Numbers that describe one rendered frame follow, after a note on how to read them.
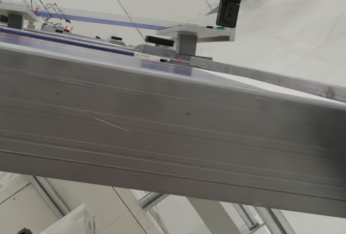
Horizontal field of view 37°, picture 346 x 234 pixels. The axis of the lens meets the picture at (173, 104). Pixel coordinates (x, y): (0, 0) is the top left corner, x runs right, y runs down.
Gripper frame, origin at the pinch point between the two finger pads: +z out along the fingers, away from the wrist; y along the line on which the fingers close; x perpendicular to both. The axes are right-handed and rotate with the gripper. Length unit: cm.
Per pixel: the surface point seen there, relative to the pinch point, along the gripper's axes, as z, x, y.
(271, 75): 8.2, 3.5, -34.2
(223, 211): 43, -16, 30
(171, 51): 7.7, 6.9, 8.4
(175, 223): 81, -28, 126
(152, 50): 8.1, 10.4, 8.4
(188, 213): 76, -33, 127
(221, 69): 8.9, 3.3, -14.3
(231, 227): 47, -19, 30
